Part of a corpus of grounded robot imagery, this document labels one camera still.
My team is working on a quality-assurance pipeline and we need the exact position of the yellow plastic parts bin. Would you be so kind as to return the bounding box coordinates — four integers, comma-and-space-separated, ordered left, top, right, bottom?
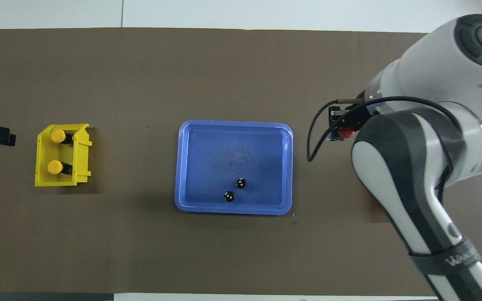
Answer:
35, 124, 93, 187

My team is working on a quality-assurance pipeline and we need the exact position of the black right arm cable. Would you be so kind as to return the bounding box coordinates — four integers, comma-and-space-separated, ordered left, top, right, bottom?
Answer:
307, 96, 455, 201

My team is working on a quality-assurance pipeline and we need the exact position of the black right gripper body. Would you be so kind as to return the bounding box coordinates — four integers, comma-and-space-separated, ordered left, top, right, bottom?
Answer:
342, 104, 375, 131

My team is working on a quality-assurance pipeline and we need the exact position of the brown paper table mat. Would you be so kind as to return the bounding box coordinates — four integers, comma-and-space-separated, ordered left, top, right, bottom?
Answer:
0, 28, 482, 296

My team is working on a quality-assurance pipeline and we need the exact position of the red push button switch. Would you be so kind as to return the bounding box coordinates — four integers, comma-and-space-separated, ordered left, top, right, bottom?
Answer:
327, 127, 355, 143

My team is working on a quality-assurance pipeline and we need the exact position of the blue plastic tray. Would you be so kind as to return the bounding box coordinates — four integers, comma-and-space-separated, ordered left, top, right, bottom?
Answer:
174, 120, 294, 216

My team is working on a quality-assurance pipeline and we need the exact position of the yellow push button switch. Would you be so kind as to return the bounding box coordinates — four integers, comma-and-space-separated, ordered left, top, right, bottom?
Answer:
47, 160, 73, 176
51, 129, 75, 145

